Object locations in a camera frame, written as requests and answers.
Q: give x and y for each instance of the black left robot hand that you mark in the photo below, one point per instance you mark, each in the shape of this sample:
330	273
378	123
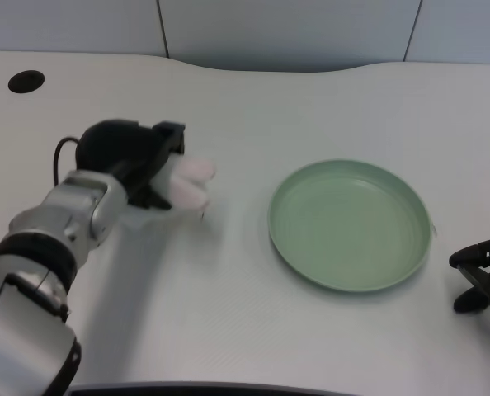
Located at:
125	156

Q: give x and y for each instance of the green round plate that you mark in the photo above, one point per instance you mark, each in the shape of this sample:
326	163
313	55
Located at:
349	226

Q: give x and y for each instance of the white plush rabbit doll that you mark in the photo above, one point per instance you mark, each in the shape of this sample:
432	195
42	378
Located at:
185	183

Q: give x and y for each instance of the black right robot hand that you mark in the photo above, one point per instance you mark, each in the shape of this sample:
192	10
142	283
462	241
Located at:
484	276

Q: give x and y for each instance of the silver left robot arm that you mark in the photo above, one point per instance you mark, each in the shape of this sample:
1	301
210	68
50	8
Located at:
34	272

